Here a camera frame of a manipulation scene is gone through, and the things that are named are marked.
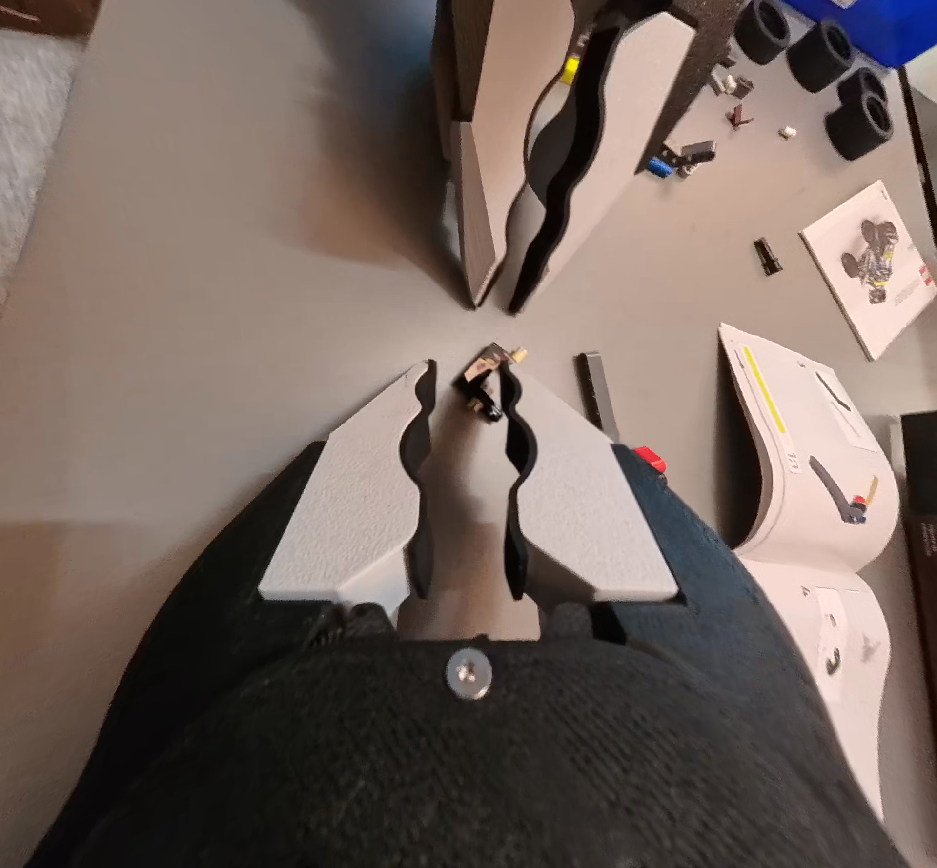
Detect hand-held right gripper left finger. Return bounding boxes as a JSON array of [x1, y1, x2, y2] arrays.
[[258, 360, 439, 631]]

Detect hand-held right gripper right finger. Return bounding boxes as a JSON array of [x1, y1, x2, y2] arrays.
[[500, 366, 682, 638]]

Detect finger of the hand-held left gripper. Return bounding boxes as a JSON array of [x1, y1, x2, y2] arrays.
[[507, 10, 698, 316], [448, 0, 578, 311]]

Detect black U-shaped lego piece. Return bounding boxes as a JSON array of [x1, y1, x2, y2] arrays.
[[452, 343, 513, 426]]

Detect pile of mixed lego pieces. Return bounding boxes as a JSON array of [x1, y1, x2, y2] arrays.
[[560, 41, 733, 181]]

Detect blue plastic bin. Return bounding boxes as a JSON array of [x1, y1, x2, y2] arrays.
[[753, 0, 937, 70]]

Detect grey beam yellow axle assembly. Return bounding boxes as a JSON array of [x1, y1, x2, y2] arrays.
[[577, 350, 669, 475]]

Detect open instruction booklet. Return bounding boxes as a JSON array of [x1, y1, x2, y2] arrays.
[[717, 323, 901, 821]]

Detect closed instruction booklet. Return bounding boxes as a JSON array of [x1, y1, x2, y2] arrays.
[[799, 180, 937, 363]]

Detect dark flat box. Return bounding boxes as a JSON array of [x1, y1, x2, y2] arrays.
[[899, 410, 937, 671]]

